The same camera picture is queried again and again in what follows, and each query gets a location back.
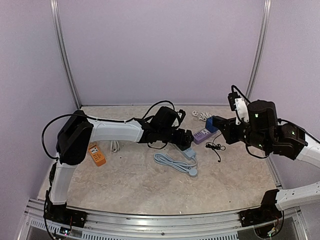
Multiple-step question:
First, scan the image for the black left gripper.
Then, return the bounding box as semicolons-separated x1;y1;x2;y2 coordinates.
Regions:
159;128;195;148

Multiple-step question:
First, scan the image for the blue cube socket adapter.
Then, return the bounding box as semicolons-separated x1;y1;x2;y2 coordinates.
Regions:
205;116;219;133

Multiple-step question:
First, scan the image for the purple power strip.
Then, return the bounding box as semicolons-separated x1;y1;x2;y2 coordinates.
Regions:
193;128;217;145

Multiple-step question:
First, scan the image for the black power adapter with cable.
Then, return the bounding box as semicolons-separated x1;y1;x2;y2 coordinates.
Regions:
205;133;226;163

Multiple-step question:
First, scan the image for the light blue cable with plug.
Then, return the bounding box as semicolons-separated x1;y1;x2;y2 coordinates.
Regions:
153;152;199;178

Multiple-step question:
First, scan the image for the orange power strip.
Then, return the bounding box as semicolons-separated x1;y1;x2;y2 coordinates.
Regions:
88;144;107;167

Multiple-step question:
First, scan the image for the light blue power strip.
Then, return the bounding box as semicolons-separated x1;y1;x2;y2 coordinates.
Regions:
180;147;196;161

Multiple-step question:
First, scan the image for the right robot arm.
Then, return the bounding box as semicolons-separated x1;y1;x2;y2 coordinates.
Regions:
212;98;320;222

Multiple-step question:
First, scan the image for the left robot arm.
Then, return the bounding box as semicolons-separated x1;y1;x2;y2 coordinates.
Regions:
48;106;194;223

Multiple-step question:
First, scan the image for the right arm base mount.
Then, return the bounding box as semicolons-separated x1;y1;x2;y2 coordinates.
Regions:
238;189;283;228

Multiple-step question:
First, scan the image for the right aluminium corner post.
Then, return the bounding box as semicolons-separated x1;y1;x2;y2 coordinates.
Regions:
245;0;272;99

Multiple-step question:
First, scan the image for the aluminium corner post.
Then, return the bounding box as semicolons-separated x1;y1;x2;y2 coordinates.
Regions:
245;0;272;99
49;0;82;109

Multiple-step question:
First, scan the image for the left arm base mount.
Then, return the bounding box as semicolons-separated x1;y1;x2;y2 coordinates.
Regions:
43;203;88;228

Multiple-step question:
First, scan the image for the aluminium front frame rail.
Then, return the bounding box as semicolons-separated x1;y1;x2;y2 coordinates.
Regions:
13;198;311;240

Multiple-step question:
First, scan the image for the left aluminium corner post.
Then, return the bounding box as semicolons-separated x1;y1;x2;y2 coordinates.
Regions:
49;0;82;109

